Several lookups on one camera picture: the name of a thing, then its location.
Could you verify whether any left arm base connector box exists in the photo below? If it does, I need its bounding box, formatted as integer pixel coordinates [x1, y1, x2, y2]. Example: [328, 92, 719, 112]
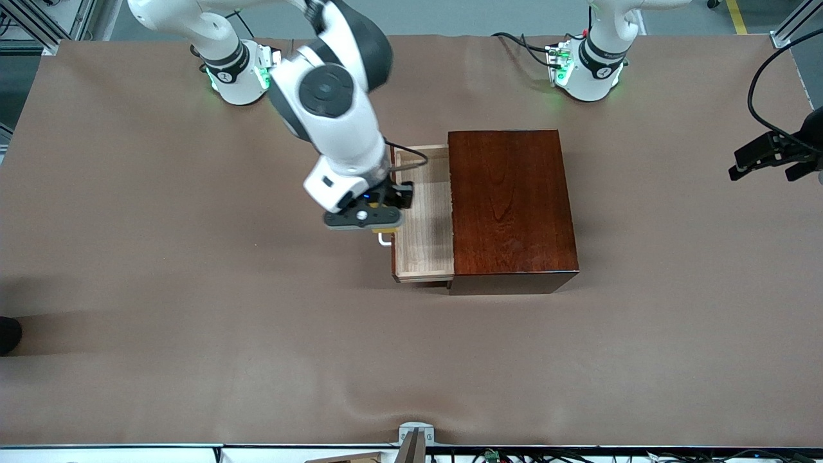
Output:
[545, 40, 574, 87]

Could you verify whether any dark red wooden cabinet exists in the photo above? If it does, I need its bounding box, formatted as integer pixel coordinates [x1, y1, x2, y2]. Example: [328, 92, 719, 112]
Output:
[448, 130, 580, 295]

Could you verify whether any light wooden drawer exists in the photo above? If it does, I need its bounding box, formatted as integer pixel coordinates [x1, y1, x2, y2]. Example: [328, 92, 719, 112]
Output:
[390, 143, 456, 284]

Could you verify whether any light wooden board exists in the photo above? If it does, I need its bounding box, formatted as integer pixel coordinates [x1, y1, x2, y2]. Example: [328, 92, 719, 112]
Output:
[304, 451, 386, 463]

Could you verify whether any aluminium frame with diagonal struts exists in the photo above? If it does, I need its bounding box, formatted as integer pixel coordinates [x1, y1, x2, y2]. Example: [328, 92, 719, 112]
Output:
[0, 0, 97, 55]

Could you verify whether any black left arm base cable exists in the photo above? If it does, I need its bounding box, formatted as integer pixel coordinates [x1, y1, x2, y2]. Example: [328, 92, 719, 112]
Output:
[492, 31, 560, 68]

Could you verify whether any brown table cover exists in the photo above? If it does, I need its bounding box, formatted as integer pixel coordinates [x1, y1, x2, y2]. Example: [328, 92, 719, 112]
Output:
[0, 33, 823, 448]

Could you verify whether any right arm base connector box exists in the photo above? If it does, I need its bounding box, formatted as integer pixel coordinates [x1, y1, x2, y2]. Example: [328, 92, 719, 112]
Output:
[254, 44, 284, 92]

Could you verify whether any grey metal table clamp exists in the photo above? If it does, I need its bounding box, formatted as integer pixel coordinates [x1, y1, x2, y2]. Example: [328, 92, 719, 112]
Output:
[392, 421, 435, 463]

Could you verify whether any white table edge rail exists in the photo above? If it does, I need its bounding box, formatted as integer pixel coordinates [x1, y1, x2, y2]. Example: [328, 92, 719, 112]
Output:
[0, 444, 823, 463]

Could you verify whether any yellow floor tape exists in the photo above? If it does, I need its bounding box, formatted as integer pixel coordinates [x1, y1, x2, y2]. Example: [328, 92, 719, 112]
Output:
[725, 0, 748, 35]

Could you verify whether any single aluminium profile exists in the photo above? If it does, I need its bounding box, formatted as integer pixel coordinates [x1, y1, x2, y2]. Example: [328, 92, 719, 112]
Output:
[770, 0, 812, 50]

